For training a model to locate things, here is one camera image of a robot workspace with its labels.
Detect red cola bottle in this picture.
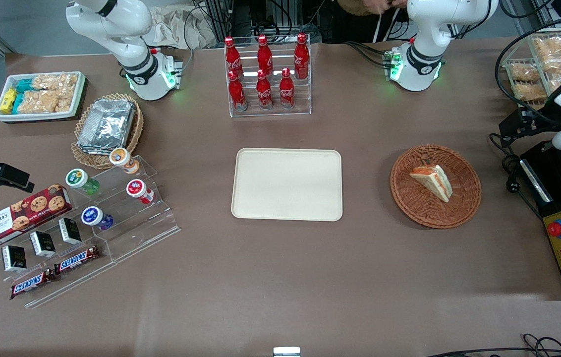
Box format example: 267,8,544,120
279,68,295,110
224,36,244,80
256,34,275,80
293,33,310,81
227,70,248,112
255,69,274,111

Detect clear acrylic bottle stand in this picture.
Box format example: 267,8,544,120
224,42,312,119

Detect beige crumpled cloth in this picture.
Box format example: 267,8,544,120
148,5,218,50

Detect red Walkers cookie box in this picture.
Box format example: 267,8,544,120
0,184,73,249

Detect white rectangular snack bin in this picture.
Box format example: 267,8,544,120
0,71,87,122

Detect white wire rack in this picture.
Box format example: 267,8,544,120
501,26,561,111

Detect light woven wicker basket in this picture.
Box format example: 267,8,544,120
70,93,144,170

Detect Snickers chocolate bar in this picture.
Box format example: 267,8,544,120
54,246,101,275
9,269,57,300

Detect beige plastic tray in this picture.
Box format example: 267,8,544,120
230,147,344,222

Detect aluminium frame with cables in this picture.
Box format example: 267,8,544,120
196,0,340,45

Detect triangular sandwich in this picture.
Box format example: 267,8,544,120
409,164,454,203

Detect green capped drink bottle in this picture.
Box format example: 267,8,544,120
65,168,100,195

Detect black base cables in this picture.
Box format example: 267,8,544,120
344,41,392,68

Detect clear bag of rice crackers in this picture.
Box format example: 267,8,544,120
32,73,79,98
17,90,74,115

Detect stack of foil containers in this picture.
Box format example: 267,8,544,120
77,99,136,156

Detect yellow snack packet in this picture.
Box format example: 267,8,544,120
0,88,17,115

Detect black floor cables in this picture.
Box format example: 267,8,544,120
427,333,561,357

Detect orange capped drink bottle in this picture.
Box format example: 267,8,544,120
109,148,141,175

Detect clear acrylic stepped stand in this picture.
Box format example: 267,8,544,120
0,155,182,310

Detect clear bag of fried snacks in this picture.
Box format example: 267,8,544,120
531,36,561,59
511,82,549,102
507,62,541,83
541,54,561,76

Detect small black white box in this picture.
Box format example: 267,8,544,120
58,217,83,245
1,245,28,273
29,231,57,258

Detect black countertop appliance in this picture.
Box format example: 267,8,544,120
518,140,561,302

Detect round brown wicker basket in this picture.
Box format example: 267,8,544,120
390,144,483,230

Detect black power cable with plug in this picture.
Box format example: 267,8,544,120
488,132,545,220

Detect red capped drink bottle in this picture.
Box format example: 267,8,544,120
126,179,155,205

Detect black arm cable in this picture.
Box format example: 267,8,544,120
494,9,561,125

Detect blue capped drink bottle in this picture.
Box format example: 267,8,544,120
81,206,114,231

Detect bystander hand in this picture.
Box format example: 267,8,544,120
362,0,408,15

